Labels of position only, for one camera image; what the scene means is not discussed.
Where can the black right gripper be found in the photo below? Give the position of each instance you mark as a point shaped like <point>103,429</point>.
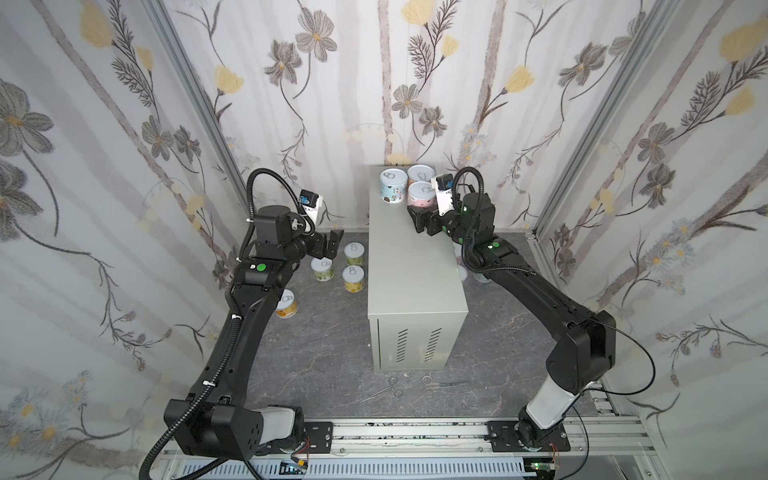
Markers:
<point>432,221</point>

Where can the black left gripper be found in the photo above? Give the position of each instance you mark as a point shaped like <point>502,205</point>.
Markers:
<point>321,245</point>

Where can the pink labelled can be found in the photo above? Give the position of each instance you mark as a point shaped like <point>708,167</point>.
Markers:
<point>421,194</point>

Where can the orange labelled can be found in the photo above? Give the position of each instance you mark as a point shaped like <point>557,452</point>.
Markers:
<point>420,173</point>

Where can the teal labelled can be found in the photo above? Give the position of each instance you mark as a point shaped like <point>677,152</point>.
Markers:
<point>393,185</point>

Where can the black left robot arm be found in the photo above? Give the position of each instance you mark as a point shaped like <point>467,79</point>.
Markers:
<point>212,420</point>

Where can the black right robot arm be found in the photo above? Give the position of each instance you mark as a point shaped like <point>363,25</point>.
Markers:
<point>585,341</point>

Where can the green labelled can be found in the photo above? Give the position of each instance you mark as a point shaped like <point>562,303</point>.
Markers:
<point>322,269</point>

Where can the rear can beside cabinet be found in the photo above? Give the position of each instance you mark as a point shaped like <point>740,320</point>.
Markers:
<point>354,254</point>

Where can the can beside cabinet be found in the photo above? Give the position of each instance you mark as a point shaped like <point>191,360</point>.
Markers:
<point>354,278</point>
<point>354,254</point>

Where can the front can beside cabinet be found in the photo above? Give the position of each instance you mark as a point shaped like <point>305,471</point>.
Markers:
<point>354,278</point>

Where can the pale teal can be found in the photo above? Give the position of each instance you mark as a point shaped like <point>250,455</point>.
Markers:
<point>481,278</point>

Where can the yellow labelled can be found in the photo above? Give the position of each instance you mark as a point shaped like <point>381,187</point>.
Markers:
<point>287,306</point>

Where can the grey metal cabinet box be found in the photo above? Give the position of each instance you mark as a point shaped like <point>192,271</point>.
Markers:
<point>416,303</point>

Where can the left steel scissors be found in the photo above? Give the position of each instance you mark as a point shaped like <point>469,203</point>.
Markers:
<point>392,389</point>

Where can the steel scissors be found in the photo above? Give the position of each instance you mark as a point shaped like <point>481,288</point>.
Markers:
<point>392,389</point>
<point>430,384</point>

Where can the right steel scissors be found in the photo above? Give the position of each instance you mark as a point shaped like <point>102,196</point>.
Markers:
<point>430,384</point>

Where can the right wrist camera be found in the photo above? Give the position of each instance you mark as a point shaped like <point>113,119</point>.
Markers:
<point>443,188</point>

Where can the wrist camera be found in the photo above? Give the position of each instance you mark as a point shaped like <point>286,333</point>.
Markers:
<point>443,188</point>
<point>312,204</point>

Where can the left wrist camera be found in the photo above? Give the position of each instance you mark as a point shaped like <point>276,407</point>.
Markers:
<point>312,204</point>

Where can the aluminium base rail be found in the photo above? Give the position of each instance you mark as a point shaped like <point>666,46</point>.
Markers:
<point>612,447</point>

